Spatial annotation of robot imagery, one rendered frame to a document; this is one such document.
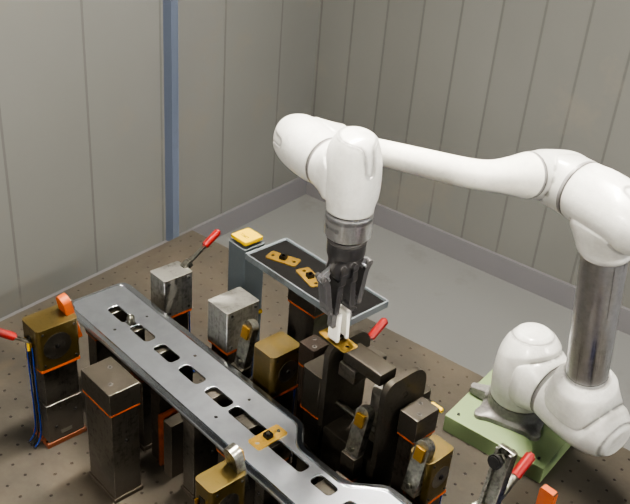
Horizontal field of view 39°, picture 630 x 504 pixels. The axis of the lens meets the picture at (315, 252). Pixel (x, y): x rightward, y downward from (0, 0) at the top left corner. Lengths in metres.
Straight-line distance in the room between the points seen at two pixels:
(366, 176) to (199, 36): 2.62
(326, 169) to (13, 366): 1.36
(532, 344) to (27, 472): 1.29
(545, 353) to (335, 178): 0.94
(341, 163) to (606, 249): 0.61
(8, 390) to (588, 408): 1.51
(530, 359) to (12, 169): 2.17
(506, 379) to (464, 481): 0.28
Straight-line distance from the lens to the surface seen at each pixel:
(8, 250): 3.79
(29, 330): 2.22
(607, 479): 2.51
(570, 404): 2.23
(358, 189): 1.59
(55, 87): 3.67
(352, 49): 4.67
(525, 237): 4.43
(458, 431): 2.48
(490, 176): 1.84
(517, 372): 2.35
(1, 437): 2.47
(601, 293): 2.02
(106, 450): 2.18
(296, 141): 1.69
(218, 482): 1.81
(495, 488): 1.76
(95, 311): 2.35
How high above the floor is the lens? 2.33
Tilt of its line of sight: 31 degrees down
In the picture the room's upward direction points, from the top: 5 degrees clockwise
